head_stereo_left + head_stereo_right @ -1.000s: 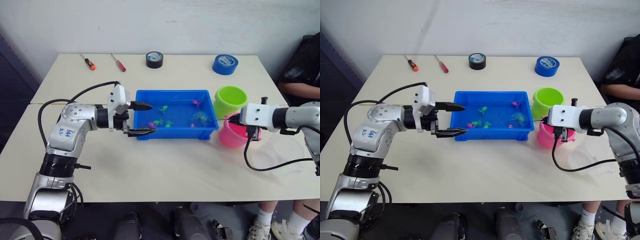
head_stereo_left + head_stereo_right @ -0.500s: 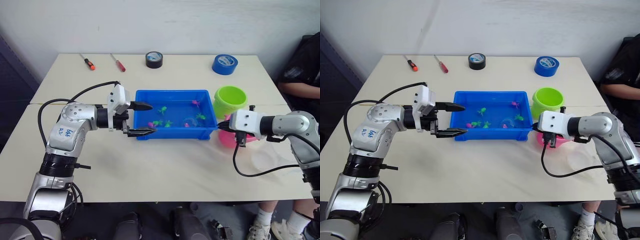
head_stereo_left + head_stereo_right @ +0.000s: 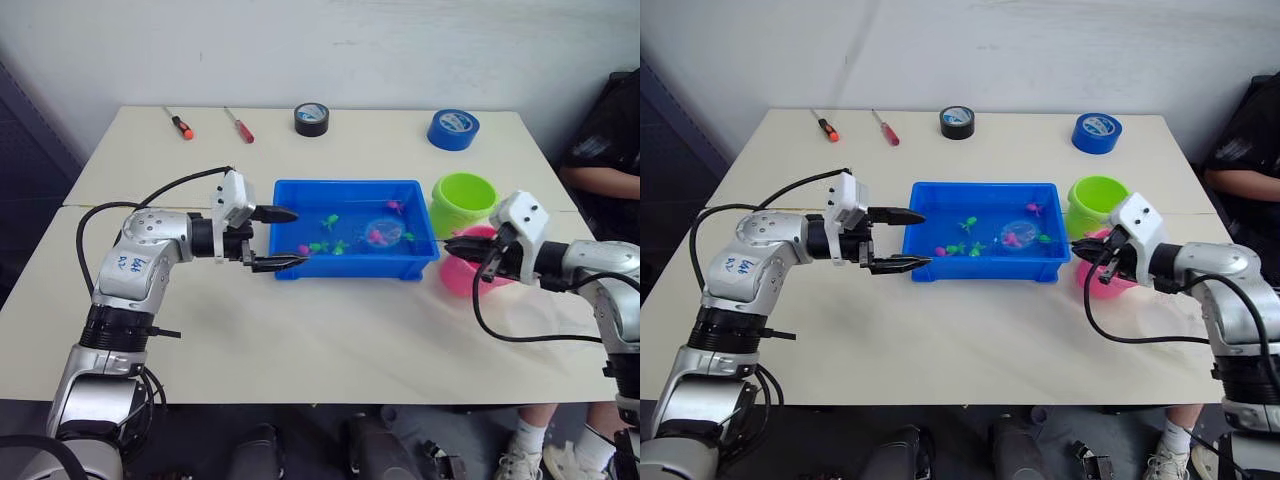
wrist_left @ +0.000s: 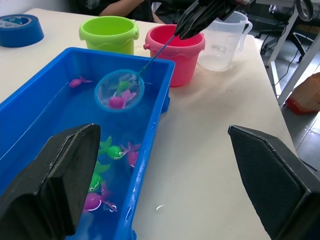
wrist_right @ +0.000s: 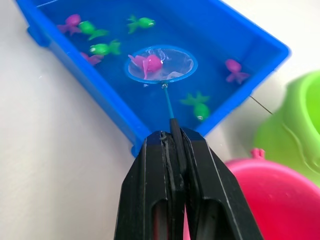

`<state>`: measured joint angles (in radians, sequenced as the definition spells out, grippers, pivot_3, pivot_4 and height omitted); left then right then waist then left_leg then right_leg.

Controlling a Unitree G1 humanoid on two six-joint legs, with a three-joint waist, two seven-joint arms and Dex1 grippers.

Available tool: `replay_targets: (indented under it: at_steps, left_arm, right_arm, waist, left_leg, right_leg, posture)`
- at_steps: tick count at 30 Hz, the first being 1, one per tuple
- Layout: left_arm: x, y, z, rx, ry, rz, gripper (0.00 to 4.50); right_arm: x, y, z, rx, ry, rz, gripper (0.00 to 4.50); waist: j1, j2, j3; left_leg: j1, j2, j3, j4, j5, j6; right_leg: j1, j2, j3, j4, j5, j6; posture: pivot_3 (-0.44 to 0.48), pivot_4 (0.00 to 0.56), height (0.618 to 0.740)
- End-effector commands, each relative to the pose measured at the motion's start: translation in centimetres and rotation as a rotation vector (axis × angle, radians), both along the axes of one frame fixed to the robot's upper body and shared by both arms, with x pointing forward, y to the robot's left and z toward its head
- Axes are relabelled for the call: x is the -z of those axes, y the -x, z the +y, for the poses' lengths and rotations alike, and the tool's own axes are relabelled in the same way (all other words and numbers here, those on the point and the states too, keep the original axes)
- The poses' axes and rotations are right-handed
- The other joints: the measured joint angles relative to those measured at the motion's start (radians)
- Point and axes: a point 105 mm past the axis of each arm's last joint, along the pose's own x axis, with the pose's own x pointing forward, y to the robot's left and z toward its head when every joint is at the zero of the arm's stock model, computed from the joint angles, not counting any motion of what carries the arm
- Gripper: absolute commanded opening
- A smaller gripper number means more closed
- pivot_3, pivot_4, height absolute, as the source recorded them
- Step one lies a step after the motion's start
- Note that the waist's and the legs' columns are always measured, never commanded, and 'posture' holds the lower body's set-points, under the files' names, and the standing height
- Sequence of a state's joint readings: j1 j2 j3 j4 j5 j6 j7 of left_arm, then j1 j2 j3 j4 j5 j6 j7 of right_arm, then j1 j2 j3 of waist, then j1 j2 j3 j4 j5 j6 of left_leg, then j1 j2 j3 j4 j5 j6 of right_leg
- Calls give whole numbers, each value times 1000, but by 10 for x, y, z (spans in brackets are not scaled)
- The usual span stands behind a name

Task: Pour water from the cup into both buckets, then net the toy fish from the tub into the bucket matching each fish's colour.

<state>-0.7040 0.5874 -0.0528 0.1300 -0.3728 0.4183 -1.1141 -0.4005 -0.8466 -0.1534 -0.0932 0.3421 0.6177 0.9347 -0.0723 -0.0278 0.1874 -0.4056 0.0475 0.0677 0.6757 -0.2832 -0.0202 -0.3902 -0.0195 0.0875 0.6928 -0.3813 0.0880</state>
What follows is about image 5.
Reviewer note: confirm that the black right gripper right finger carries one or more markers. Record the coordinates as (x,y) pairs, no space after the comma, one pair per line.
(212,180)

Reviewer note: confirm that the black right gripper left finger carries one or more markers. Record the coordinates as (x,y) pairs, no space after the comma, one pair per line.
(145,180)

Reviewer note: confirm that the small blue fishing net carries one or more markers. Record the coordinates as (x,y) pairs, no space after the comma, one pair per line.
(162,65)

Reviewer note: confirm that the pink toy fish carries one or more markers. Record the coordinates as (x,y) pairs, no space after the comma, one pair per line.
(71,22)
(235,70)
(150,63)
(91,58)

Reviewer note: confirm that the pink plastic bucket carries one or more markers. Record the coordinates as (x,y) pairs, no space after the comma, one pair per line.
(270,200)

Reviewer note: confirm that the green toy fish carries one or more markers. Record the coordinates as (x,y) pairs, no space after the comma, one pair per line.
(103,48)
(88,28)
(141,23)
(198,106)

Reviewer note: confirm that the green plastic bucket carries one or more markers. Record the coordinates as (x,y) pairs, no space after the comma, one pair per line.
(292,130)

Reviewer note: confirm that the blue plastic tub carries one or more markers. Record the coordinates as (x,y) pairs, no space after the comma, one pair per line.
(225,40)

